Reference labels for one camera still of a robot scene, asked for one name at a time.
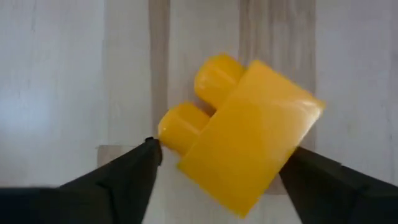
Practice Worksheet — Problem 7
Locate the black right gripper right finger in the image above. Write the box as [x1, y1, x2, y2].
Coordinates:
[279, 146, 398, 224]

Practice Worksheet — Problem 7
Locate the light yellow hollow brick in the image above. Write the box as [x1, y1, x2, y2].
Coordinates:
[157, 53, 326, 218]

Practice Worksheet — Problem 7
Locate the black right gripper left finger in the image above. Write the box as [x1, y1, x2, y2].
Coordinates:
[0, 136, 163, 224]

